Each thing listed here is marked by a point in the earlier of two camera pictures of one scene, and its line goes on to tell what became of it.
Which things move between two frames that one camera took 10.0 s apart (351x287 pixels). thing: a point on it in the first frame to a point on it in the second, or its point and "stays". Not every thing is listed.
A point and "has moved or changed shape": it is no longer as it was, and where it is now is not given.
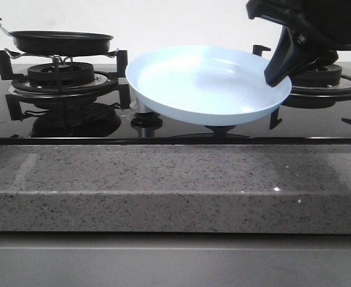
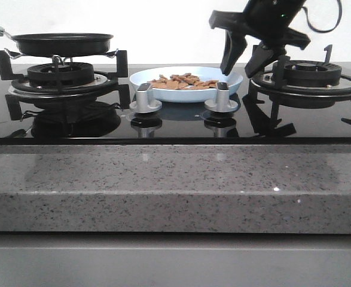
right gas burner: x=324 y=75 stays
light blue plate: x=204 y=85 has moved or changed shape
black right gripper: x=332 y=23 to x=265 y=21
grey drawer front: x=174 y=260 stays
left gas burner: x=60 y=74 stays
